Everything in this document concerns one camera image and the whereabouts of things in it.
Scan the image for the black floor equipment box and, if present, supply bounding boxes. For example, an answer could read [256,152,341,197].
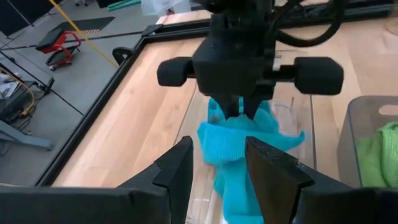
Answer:
[0,79,38,123]

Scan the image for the black mat hazard stripes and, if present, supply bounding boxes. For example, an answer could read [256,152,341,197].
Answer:
[57,16,116,35]

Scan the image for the yellow cable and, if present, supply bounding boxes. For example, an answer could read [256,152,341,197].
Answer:
[48,0,121,68]
[0,67,37,118]

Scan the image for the green foam roll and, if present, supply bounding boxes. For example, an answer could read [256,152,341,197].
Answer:
[107,0,142,12]

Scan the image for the teal microfiber towel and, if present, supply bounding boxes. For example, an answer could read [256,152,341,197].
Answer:
[197,96,306,224]

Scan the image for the black metal table frame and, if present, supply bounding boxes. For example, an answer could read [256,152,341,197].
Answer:
[36,4,398,187]

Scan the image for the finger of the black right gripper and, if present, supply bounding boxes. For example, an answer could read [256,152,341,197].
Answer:
[242,96,267,121]
[216,94,243,119]

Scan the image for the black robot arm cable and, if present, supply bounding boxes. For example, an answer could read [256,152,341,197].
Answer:
[273,0,346,48]

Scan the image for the clear plastic bin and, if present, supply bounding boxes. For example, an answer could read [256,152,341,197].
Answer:
[183,90,317,224]

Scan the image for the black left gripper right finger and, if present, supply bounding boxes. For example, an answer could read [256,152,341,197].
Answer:
[244,136,353,224]

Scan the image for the black flat panel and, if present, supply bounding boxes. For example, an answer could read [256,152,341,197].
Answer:
[0,0,63,38]

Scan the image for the grey desk leg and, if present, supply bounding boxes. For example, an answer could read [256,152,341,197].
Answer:
[0,119,54,152]

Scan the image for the green microfiber towel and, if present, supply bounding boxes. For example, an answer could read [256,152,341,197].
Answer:
[355,136,386,189]
[377,121,398,189]

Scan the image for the grey translucent plastic bin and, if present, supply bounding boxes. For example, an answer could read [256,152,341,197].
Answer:
[337,95,398,189]

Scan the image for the red black creeper seat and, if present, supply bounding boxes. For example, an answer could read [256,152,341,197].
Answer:
[35,27,82,72]

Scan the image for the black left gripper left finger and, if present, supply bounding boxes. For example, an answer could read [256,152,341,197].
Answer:
[118,135,194,224]

